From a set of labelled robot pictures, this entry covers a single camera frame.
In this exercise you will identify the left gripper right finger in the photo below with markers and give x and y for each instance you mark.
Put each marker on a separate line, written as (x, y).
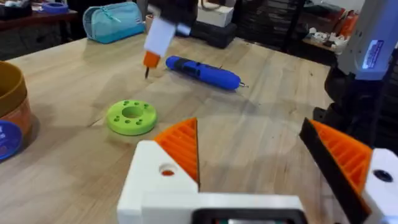
(351, 161)

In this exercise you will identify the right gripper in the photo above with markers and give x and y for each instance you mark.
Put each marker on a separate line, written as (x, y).
(174, 11)

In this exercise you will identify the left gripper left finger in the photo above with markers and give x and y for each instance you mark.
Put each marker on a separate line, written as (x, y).
(149, 174)

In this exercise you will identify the blue electric screwdriver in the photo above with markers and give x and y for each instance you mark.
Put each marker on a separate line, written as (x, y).
(202, 72)

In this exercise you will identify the black tool case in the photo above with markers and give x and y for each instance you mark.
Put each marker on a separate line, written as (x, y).
(214, 35)

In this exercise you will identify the white cardboard box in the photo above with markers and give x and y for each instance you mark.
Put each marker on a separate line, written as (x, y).
(215, 15)

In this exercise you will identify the green disc with holes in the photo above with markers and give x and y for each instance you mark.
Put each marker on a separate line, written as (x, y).
(132, 117)

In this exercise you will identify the teal zip bag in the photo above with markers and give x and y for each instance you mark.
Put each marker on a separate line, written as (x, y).
(112, 21)

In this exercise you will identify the stack of black crates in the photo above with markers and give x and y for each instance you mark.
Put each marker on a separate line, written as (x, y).
(267, 21)

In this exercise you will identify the blue tape roll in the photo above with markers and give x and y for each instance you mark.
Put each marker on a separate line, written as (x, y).
(55, 7)

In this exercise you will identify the heap of white parts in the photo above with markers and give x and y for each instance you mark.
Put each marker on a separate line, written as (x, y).
(329, 40)

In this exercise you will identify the orange bag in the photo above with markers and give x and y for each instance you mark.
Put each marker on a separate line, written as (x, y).
(349, 24)

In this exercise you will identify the dark wooden side table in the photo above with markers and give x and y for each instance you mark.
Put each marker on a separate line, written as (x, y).
(34, 19)

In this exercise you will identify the blue round lid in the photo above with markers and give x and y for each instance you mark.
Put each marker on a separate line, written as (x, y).
(8, 140)

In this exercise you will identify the brown and orange tub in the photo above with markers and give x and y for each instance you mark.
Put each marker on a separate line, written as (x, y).
(12, 93)

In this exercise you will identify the black box with clutter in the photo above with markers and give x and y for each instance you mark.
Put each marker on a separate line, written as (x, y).
(14, 8)

